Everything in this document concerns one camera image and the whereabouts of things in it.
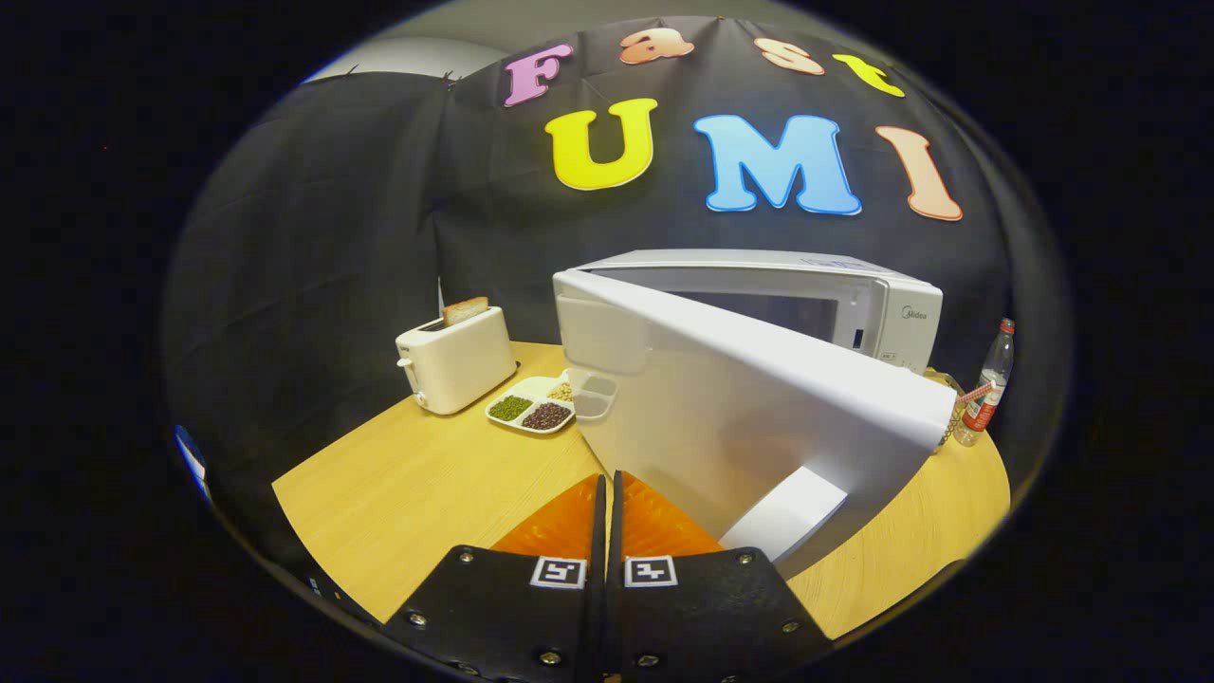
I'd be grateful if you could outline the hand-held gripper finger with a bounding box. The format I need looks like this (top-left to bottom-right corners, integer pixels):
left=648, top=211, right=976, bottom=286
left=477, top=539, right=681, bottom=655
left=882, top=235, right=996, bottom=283
left=384, top=471, right=608, bottom=683
left=607, top=470, right=836, bottom=683

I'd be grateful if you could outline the white toaster oven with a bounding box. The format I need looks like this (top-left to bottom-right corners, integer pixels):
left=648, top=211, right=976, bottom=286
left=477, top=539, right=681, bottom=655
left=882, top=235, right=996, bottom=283
left=553, top=249, right=959, bottom=581

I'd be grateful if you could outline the white bread toaster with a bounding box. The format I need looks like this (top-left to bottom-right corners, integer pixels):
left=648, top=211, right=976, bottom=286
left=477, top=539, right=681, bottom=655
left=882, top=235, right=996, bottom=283
left=395, top=305, right=519, bottom=415

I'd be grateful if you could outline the divided dish of beans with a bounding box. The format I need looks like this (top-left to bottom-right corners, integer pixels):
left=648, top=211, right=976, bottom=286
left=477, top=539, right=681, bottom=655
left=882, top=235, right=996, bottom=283
left=485, top=376, right=578, bottom=435

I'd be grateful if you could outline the clear plastic bottle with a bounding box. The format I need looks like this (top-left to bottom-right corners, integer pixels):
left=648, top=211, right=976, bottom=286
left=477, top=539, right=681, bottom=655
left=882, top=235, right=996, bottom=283
left=953, top=318, right=1016, bottom=447

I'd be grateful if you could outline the white and blue object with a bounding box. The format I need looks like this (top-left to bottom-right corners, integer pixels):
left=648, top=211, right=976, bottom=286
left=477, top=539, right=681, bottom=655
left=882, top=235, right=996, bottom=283
left=174, top=424, right=212, bottom=502

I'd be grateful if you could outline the metal wire basket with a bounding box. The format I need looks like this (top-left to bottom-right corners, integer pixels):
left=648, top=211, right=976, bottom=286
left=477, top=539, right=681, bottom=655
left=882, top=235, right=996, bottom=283
left=925, top=370, right=961, bottom=452

